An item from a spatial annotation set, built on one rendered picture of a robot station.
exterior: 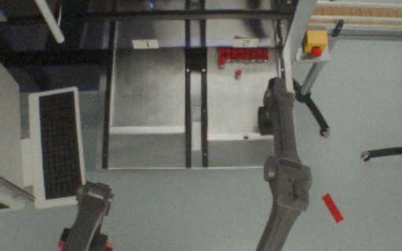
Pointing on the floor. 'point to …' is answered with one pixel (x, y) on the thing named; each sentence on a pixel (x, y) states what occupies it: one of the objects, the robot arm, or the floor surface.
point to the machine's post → (301, 20)
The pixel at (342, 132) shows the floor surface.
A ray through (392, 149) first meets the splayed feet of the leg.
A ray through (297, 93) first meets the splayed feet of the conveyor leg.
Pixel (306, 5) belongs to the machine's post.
